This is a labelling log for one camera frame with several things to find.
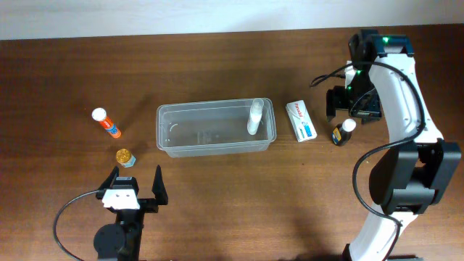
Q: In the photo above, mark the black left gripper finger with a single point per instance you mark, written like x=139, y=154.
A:
x=110, y=179
x=158, y=188

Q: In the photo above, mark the white translucent squeeze bottle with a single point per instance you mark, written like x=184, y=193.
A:
x=255, y=116

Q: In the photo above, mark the gold lid small jar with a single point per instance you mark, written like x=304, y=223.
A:
x=125, y=158

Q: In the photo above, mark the orange Redoxon tablet tube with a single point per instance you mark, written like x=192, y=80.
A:
x=100, y=115

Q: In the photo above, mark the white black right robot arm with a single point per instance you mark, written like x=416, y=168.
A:
x=418, y=164

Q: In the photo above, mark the clear plastic container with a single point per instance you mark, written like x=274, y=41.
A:
x=212, y=128

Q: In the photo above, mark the white Panadol box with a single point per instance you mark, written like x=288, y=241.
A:
x=301, y=121

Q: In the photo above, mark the dark bottle white cap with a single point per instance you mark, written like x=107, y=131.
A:
x=343, y=132

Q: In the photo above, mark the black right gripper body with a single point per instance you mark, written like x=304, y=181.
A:
x=336, y=100

